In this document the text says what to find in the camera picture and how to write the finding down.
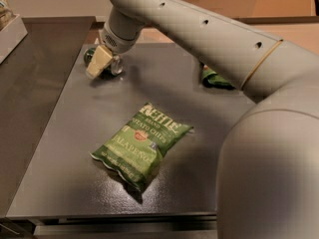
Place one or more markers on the green folded snack bag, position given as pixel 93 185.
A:
pixel 211 79

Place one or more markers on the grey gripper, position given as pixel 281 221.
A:
pixel 115 41

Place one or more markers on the white box with items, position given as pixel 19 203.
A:
pixel 12 30

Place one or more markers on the green soda can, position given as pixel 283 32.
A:
pixel 116 66

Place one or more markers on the green Kettle jalapeno chips bag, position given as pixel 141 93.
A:
pixel 136 150

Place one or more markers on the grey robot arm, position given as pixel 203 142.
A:
pixel 267 183

